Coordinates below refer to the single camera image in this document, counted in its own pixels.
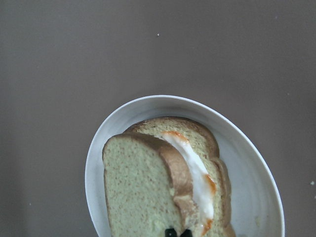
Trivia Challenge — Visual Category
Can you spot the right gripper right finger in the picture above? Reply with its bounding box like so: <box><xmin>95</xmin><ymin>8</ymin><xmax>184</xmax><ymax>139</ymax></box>
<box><xmin>180</xmin><ymin>229</ymin><xmax>192</xmax><ymax>237</ymax></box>

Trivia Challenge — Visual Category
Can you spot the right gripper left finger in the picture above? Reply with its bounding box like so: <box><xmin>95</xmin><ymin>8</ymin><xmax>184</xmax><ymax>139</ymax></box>
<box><xmin>164</xmin><ymin>228</ymin><xmax>177</xmax><ymax>237</ymax></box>

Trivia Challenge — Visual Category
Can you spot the plain bread slice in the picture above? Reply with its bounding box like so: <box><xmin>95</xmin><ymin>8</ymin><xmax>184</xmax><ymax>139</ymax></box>
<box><xmin>102</xmin><ymin>133</ymin><xmax>195</xmax><ymax>237</ymax></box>

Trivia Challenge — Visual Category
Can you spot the white round plate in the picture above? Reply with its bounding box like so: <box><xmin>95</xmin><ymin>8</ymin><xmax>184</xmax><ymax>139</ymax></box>
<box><xmin>85</xmin><ymin>95</ymin><xmax>285</xmax><ymax>237</ymax></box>

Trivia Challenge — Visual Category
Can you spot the fried egg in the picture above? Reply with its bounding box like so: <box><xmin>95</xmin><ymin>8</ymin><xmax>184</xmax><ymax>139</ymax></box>
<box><xmin>161</xmin><ymin>131</ymin><xmax>216</xmax><ymax>237</ymax></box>

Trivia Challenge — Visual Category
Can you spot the bottom bread slice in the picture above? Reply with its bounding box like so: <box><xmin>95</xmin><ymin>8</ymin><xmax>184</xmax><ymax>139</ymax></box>
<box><xmin>126</xmin><ymin>117</ymin><xmax>236</xmax><ymax>237</ymax></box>

